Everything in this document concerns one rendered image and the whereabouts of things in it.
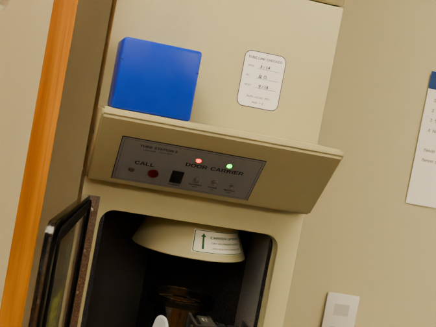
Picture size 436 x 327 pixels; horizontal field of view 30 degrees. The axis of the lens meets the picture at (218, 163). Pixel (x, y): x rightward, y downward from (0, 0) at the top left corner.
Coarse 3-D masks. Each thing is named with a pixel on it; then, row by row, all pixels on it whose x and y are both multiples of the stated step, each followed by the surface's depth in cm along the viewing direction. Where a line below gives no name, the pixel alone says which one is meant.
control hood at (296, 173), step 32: (96, 128) 105; (128, 128) 102; (160, 128) 102; (192, 128) 102; (224, 128) 103; (96, 160) 106; (288, 160) 107; (320, 160) 107; (192, 192) 112; (256, 192) 112; (288, 192) 112; (320, 192) 112
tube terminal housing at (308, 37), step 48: (144, 0) 111; (192, 0) 112; (240, 0) 114; (288, 0) 115; (192, 48) 113; (240, 48) 114; (288, 48) 116; (96, 96) 119; (288, 96) 116; (96, 192) 112; (144, 192) 113; (288, 240) 118; (288, 288) 119
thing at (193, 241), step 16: (144, 224) 123; (160, 224) 120; (176, 224) 119; (192, 224) 118; (144, 240) 120; (160, 240) 118; (176, 240) 118; (192, 240) 118; (208, 240) 118; (224, 240) 120; (240, 240) 125; (192, 256) 117; (208, 256) 118; (224, 256) 119; (240, 256) 122
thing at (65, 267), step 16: (48, 224) 81; (80, 224) 104; (48, 240) 80; (64, 240) 90; (80, 240) 107; (48, 256) 80; (64, 256) 93; (64, 272) 96; (48, 288) 84; (64, 288) 99; (32, 304) 80; (64, 304) 102; (32, 320) 80; (48, 320) 89; (64, 320) 106
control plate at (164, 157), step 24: (120, 144) 104; (144, 144) 104; (168, 144) 104; (120, 168) 108; (144, 168) 108; (168, 168) 108; (192, 168) 108; (216, 168) 108; (240, 168) 108; (216, 192) 112; (240, 192) 112
